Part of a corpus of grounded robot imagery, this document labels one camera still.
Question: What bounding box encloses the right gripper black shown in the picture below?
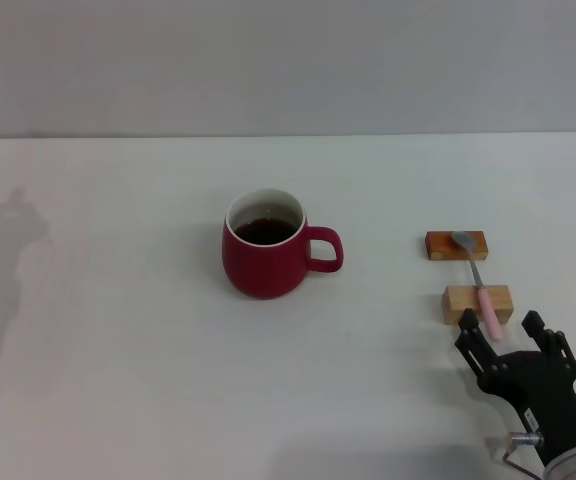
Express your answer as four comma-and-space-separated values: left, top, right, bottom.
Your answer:
455, 308, 576, 469

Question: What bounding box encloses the pink handled metal spoon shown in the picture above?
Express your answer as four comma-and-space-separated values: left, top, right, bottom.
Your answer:
450, 230, 504, 343

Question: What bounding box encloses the red ceramic cup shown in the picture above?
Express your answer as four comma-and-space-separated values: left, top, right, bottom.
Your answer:
221, 187, 344, 300

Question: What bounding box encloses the light wooden block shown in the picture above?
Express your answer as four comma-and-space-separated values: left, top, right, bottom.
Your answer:
441, 284, 514, 326

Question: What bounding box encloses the dark brown wooden block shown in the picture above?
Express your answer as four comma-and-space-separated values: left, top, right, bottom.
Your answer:
424, 230, 490, 262

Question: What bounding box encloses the dark brown coffee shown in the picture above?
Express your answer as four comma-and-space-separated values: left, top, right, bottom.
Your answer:
232, 217, 299, 246

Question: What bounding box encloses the grey cable metal connector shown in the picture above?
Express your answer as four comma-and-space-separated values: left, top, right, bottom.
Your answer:
502, 430, 545, 480

